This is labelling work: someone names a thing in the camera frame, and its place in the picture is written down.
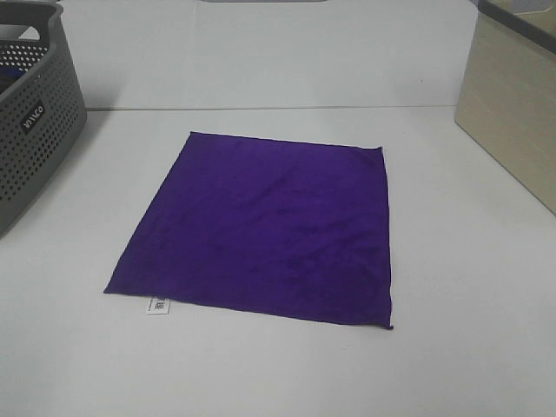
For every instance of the grey perforated plastic basket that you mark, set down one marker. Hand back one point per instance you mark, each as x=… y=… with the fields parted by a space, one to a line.
x=42 y=106

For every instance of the purple towel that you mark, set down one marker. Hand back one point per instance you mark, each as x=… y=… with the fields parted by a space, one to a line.
x=292 y=229

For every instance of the beige wooden box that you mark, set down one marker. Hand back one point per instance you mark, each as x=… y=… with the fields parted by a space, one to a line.
x=507 y=96

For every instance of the white towel care label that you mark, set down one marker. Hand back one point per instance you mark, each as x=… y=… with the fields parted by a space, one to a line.
x=158 y=306

